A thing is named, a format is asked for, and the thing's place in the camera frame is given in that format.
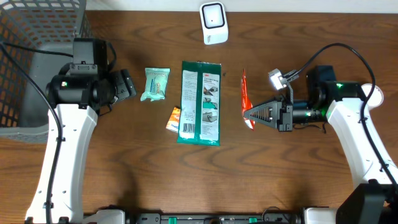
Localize red snack packet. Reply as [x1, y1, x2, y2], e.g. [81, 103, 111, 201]
[241, 70, 255, 131]

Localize teal white wipes packet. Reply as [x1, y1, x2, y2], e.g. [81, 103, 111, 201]
[141, 68, 170, 101]

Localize small orange box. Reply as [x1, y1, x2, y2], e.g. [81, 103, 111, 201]
[165, 107, 180, 133]

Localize green 3M pouch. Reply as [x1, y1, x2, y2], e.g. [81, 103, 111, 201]
[177, 61, 221, 146]

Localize white jar blue label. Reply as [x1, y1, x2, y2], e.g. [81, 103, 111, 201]
[361, 83, 384, 110]

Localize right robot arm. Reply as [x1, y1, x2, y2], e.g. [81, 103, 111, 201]
[241, 65, 397, 223]

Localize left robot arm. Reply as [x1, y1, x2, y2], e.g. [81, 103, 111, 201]
[25, 65, 136, 223]

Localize white barcode scanner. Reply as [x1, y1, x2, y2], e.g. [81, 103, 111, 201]
[199, 1, 229, 45]

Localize right black cable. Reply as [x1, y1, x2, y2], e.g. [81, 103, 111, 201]
[289, 42, 398, 187]

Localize black cable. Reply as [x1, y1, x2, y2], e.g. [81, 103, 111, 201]
[289, 42, 398, 187]
[0, 42, 74, 224]

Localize left black cable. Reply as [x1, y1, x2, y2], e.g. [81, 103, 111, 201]
[0, 42, 74, 224]

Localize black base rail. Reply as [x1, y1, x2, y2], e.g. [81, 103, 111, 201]
[131, 210, 305, 224]

